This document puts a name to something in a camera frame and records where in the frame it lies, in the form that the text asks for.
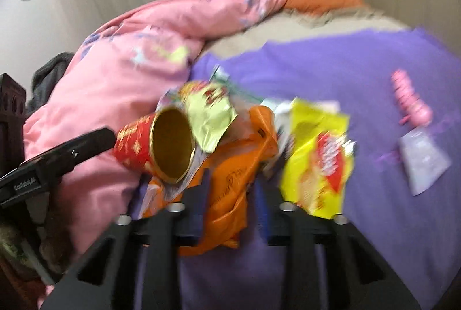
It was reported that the pale purple packet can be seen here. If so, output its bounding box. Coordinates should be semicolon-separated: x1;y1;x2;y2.
399;127;451;196

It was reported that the pink patterned duvet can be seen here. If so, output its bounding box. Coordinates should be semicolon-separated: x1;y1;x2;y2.
23;0;286;255

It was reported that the orange plastic bag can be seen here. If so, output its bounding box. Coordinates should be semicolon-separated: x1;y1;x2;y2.
139;105;278;256

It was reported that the red paper cup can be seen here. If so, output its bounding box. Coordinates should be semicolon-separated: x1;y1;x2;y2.
113;106;195;184

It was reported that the purple blanket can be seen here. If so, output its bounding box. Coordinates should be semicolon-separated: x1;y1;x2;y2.
190;29;460;309

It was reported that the orange pillow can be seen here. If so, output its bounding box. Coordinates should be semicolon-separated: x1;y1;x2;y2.
284;0;366;15

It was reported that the beige bed sheet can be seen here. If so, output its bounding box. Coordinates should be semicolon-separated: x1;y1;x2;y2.
200;7;409;59

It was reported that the gold foil wrapper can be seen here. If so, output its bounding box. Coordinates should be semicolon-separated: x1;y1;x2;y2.
179;81;237;153

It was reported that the yellow wafer snack packet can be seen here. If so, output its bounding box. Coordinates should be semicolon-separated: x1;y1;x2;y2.
280;98;354;220

